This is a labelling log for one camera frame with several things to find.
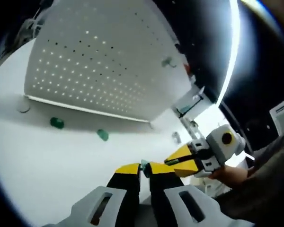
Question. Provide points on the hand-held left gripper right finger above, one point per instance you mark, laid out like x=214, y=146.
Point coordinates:
x=165, y=186

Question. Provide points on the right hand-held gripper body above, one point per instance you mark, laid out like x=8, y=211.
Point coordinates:
x=217, y=146

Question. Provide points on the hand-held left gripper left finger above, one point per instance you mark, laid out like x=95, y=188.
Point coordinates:
x=123, y=186

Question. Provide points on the green hook assembly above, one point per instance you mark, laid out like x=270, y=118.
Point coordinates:
x=144, y=166
x=56, y=123
x=166, y=62
x=102, y=134

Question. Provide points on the white perforated mounting plate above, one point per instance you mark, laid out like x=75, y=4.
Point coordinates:
x=123, y=30

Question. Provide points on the person's right hand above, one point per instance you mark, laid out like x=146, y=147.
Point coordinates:
x=232, y=177

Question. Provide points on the small grey object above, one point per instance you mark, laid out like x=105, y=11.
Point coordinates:
x=176, y=137

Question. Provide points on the white boxy device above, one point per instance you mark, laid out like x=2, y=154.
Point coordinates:
x=280, y=113

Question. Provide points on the ceiling light strip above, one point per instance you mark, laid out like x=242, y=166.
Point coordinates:
x=233, y=47

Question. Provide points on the black frame machine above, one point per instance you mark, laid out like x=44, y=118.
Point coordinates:
x=180, y=111

